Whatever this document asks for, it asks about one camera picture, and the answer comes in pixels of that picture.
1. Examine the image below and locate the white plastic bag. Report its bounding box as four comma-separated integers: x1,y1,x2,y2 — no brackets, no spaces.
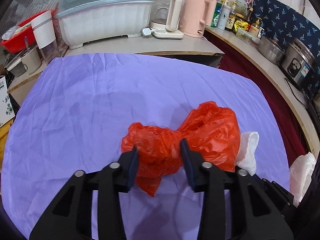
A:
235,132,259,176

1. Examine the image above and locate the red plastic bag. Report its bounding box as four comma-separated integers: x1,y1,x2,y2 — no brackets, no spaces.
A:
121,101,241,197

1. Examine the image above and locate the white trash bag bin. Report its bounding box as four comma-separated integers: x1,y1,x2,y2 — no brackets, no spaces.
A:
290,152,316,202

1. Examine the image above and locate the purple tablecloth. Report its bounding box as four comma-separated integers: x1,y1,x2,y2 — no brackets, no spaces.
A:
2,54,290,237

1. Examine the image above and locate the cardboard box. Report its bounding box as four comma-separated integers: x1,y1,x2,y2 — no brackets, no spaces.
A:
0,76,15,127

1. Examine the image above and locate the steel rice cooker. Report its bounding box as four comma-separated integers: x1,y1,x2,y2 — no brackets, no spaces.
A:
279,38,316,88

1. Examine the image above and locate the small steel pot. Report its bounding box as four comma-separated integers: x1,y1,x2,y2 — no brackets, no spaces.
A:
258,36,285,64

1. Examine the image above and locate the dark red counter curtain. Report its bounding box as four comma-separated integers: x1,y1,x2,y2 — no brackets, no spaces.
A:
204,31,309,165

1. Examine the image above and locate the navy patterned cloth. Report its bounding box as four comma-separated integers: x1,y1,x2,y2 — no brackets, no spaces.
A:
253,0,319,97

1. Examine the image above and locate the dark soy sauce bottle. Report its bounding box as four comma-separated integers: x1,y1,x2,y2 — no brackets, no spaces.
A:
225,2,237,31

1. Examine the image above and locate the red plastic basin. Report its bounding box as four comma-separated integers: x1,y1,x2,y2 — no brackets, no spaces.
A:
1,11,47,54

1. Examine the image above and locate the white thermos bottle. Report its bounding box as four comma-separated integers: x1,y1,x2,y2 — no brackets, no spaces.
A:
217,4,231,30

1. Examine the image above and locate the white cup container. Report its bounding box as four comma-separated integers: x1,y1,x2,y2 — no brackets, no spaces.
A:
31,10,60,64

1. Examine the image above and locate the green tin can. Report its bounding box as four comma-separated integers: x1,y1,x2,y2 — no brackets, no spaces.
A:
211,0,225,28

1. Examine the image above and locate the pink electric kettle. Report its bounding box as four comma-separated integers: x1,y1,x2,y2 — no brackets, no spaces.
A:
178,0,217,38

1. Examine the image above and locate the white dish rack with lid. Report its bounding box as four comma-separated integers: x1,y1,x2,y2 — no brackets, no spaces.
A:
55,0,154,49

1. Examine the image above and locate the white electric glass kettle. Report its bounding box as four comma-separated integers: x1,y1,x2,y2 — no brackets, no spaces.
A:
142,0,184,40

